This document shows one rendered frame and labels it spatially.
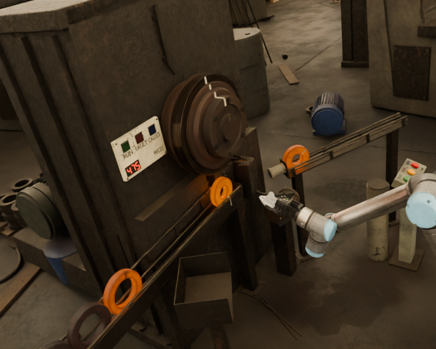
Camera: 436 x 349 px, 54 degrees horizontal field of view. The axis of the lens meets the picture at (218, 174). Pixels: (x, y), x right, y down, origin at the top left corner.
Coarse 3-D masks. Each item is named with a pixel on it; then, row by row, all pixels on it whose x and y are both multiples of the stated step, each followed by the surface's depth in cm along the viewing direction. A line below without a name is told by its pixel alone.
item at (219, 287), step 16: (192, 256) 181; (208, 256) 181; (224, 256) 181; (192, 272) 185; (208, 272) 185; (224, 272) 185; (176, 288) 167; (192, 288) 181; (208, 288) 180; (224, 288) 178; (176, 304) 159; (192, 304) 159; (208, 304) 159; (224, 304) 159; (192, 320) 163; (208, 320) 163; (224, 320) 163; (224, 336) 186
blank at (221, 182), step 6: (216, 180) 214; (222, 180) 214; (228, 180) 219; (216, 186) 212; (222, 186) 215; (228, 186) 220; (210, 192) 213; (216, 192) 212; (228, 192) 221; (210, 198) 214; (216, 198) 213; (222, 198) 218; (216, 204) 215; (222, 204) 218
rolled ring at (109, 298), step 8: (120, 272) 169; (128, 272) 171; (136, 272) 175; (112, 280) 166; (120, 280) 168; (136, 280) 176; (112, 288) 165; (136, 288) 177; (104, 296) 166; (112, 296) 166; (128, 296) 178; (104, 304) 167; (112, 304) 166; (120, 304) 174; (112, 312) 167
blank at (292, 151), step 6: (288, 150) 237; (294, 150) 236; (300, 150) 237; (306, 150) 239; (288, 156) 236; (300, 156) 242; (306, 156) 241; (288, 162) 238; (300, 162) 241; (288, 168) 240; (300, 168) 243
